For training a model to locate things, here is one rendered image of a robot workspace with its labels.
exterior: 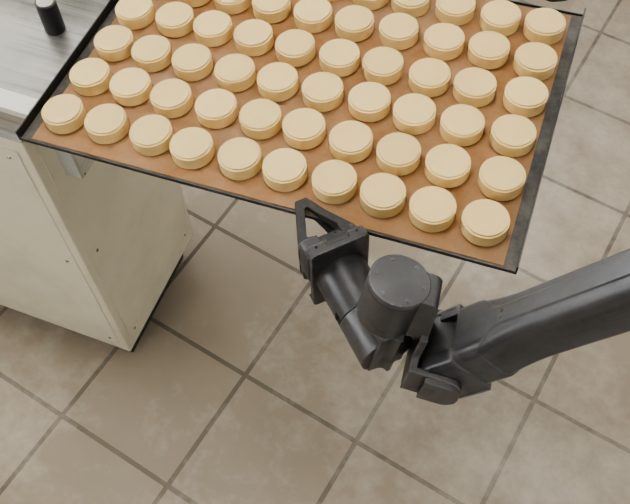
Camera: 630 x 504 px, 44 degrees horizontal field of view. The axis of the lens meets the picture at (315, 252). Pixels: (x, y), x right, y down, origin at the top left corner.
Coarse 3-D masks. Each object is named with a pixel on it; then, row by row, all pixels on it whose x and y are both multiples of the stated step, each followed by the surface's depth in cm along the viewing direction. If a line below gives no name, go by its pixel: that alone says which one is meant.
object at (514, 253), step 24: (96, 24) 101; (576, 24) 98; (48, 96) 96; (552, 96) 92; (24, 120) 92; (552, 120) 90; (48, 144) 92; (216, 192) 87; (528, 192) 85; (312, 216) 84; (528, 216) 83; (480, 264) 80; (504, 264) 80
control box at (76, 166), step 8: (56, 152) 118; (64, 152) 118; (64, 160) 120; (72, 160) 119; (80, 160) 120; (88, 160) 123; (64, 168) 122; (72, 168) 121; (80, 168) 121; (88, 168) 123; (80, 176) 122
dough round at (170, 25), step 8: (160, 8) 100; (168, 8) 100; (176, 8) 100; (184, 8) 100; (160, 16) 100; (168, 16) 99; (176, 16) 99; (184, 16) 99; (192, 16) 100; (160, 24) 99; (168, 24) 99; (176, 24) 99; (184, 24) 99; (192, 24) 100; (160, 32) 100; (168, 32) 99; (176, 32) 99; (184, 32) 100
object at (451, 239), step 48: (432, 0) 101; (480, 0) 101; (96, 96) 95; (240, 96) 94; (96, 144) 91; (432, 144) 89; (480, 144) 88; (240, 192) 87; (288, 192) 86; (480, 192) 85; (432, 240) 82
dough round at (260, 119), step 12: (252, 108) 90; (264, 108) 90; (276, 108) 90; (240, 120) 90; (252, 120) 89; (264, 120) 89; (276, 120) 89; (252, 132) 89; (264, 132) 89; (276, 132) 90
